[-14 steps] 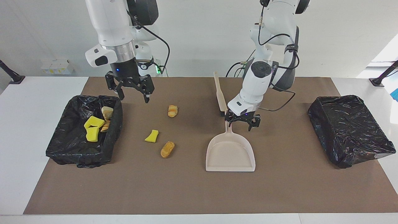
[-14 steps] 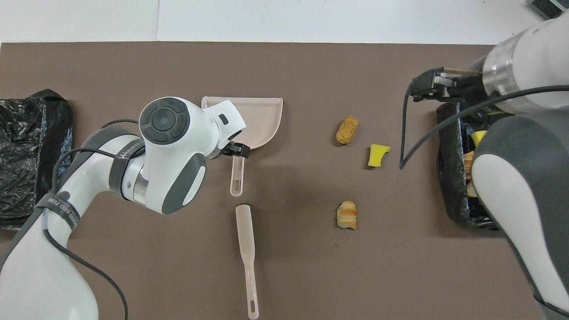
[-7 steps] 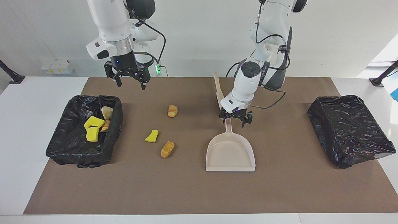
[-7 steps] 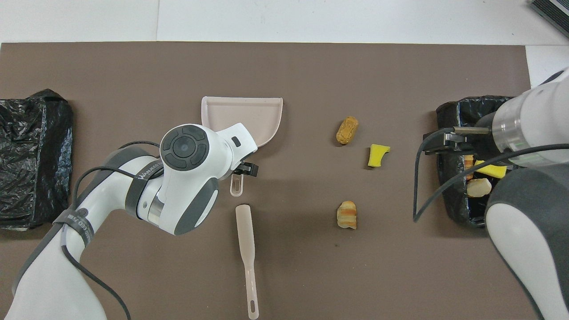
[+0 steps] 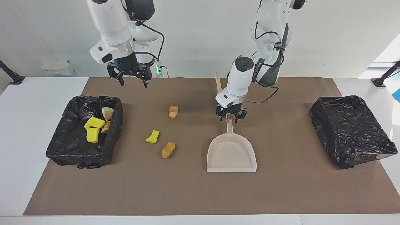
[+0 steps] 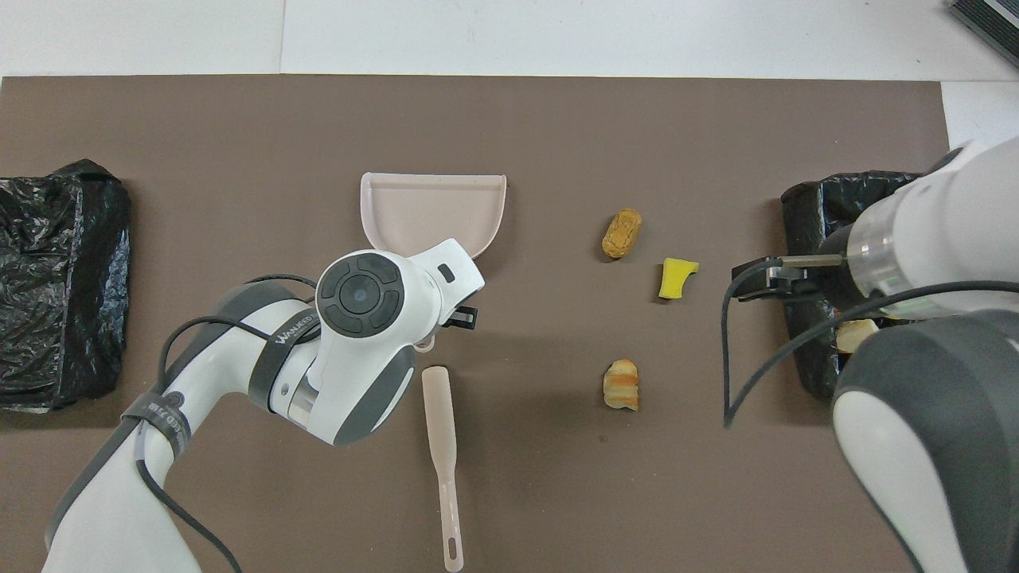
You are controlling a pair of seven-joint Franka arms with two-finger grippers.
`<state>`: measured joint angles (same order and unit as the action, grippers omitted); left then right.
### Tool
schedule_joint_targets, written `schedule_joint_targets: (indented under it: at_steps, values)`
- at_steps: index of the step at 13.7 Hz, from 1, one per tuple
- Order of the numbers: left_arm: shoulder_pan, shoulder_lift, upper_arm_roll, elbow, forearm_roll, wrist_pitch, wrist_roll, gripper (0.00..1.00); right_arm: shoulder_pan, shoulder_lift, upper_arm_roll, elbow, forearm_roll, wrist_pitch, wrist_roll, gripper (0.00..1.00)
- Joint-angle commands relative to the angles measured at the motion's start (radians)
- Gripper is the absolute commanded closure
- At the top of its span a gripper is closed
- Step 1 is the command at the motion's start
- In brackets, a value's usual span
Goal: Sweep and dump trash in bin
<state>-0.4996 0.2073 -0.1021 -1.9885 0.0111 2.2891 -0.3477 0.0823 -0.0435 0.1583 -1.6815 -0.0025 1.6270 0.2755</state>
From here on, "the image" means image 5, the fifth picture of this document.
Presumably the pale green sponge piece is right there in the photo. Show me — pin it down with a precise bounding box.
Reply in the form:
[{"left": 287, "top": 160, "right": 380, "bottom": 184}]
[{"left": 102, "top": 107, "right": 114, "bottom": 122}]

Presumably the beige plastic dustpan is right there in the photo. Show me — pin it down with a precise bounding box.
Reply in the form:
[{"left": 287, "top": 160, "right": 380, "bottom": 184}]
[{"left": 207, "top": 113, "right": 257, "bottom": 173}]

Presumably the notched yellow sponge piece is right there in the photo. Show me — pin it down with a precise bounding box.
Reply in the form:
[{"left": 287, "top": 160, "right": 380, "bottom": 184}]
[{"left": 84, "top": 117, "right": 106, "bottom": 130}]

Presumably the small yellow sponge piece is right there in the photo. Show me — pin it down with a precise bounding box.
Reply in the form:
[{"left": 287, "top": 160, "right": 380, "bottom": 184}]
[{"left": 145, "top": 130, "right": 160, "bottom": 144}]

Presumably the brown oblong bread roll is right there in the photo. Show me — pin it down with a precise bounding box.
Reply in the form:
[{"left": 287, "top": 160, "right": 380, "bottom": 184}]
[{"left": 161, "top": 142, "right": 176, "bottom": 159}]

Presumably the bin with glossy black bag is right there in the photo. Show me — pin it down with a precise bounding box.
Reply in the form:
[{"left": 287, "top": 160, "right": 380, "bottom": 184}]
[
  {"left": 309, "top": 95, "right": 399, "bottom": 170},
  {"left": 46, "top": 95, "right": 124, "bottom": 169}
]

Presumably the white box with yellow labels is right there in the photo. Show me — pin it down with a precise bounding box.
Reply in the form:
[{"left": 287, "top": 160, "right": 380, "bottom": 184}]
[{"left": 42, "top": 59, "right": 75, "bottom": 75}]

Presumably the brown table mat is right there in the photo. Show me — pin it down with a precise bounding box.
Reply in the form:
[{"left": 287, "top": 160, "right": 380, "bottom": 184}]
[{"left": 23, "top": 77, "right": 400, "bottom": 216}]

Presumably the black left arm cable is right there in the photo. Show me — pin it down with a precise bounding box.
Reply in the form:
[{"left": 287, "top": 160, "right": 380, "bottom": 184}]
[{"left": 245, "top": 19, "right": 285, "bottom": 104}]

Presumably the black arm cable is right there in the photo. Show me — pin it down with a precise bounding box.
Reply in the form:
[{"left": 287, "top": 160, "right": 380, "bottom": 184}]
[
  {"left": 125, "top": 0, "right": 165, "bottom": 63},
  {"left": 245, "top": 19, "right": 285, "bottom": 104}
]

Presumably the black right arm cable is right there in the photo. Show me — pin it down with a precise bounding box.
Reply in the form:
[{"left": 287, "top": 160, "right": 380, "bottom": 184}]
[{"left": 125, "top": 0, "right": 165, "bottom": 63}]

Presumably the black camera stand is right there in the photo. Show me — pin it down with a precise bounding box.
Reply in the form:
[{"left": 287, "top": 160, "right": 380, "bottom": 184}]
[
  {"left": 0, "top": 60, "right": 25, "bottom": 85},
  {"left": 371, "top": 60, "right": 400, "bottom": 87}
]

